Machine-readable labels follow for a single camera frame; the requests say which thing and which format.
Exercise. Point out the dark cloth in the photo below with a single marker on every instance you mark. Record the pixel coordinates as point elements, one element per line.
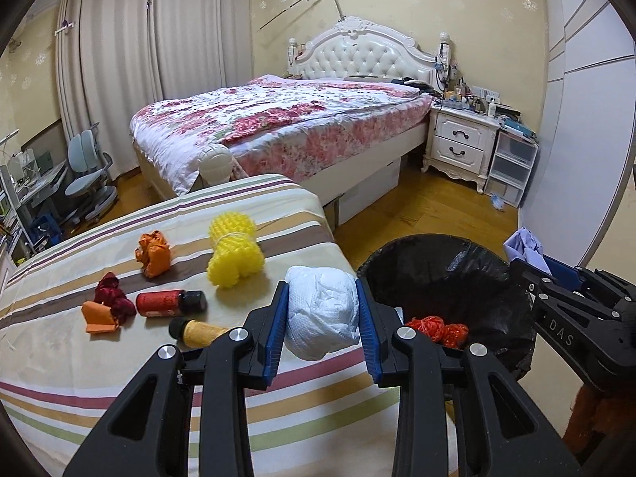
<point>412,83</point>

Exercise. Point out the white upholstered bed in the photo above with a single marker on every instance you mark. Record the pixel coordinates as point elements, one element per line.
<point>357,54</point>

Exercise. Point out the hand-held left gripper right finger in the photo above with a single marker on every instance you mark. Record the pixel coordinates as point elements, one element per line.
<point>367,328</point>

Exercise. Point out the white bottle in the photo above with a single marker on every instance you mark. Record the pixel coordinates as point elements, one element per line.
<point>491,108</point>

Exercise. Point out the black lined trash bin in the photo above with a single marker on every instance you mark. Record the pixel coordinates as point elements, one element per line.
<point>447,278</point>

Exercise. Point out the yellow small bottle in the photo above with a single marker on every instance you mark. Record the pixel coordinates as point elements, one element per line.
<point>203,333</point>

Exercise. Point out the orange mesh net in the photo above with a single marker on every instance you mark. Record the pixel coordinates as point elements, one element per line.
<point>432,328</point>

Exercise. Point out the stack of books and papers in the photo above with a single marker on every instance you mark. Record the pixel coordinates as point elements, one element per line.
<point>516,126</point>

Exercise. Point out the beige curtain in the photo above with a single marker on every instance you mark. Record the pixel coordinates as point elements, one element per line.
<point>198,30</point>
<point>109,69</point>

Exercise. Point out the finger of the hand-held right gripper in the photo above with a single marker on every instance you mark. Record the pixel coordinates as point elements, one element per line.
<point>529,278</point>
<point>561,271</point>

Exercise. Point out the white storage box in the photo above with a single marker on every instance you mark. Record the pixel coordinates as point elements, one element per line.
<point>367,194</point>

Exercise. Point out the person's right forearm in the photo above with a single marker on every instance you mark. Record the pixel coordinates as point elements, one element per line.
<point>591,417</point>

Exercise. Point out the white curtain clip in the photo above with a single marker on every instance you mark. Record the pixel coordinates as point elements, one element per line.
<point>64,26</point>

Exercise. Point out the grey desk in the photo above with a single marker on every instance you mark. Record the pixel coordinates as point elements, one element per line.
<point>47,174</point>

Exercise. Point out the white desk lamp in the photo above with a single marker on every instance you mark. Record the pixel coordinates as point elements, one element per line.
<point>9,137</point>

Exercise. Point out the orange paper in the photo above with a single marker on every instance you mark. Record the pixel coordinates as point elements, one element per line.
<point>97,318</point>

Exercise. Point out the white wardrobe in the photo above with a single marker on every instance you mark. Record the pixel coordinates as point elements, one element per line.
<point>586,109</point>

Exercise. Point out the striped bedsheet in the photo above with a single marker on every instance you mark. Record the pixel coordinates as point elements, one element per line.
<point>149,382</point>

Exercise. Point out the clear plastic drawer unit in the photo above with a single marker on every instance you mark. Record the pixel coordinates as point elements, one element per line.
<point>512,164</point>

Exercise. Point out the orange wrapper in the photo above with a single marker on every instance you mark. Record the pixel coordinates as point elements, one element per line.
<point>154,253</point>

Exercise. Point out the dark red wrapper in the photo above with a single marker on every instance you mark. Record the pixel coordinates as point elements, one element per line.
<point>117,298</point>

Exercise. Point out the red small bottle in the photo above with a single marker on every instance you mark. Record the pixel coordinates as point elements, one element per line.
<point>159,303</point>

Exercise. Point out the floral duvet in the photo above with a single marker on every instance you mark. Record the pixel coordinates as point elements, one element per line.
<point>298,119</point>

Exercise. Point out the white cloth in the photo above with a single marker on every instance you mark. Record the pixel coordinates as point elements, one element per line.
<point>323,308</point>

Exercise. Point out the yellow foam fruit net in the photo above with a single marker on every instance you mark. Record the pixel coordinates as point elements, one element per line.
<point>233,258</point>

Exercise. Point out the purple paper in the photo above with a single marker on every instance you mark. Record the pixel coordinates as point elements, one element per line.
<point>524,246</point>

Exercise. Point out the crumpled plastic wrapper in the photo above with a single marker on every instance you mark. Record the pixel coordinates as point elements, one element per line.
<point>498,202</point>

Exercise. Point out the white nightstand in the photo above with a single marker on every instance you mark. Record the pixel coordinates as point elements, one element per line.
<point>459,134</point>

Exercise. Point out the nightstand clutter of small bottles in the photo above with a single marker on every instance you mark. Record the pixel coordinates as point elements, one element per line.
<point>467,97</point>

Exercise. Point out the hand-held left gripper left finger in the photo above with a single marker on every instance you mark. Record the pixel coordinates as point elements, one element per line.
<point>276,328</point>

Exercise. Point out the grey swivel chair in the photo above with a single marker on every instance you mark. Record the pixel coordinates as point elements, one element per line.
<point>82,151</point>

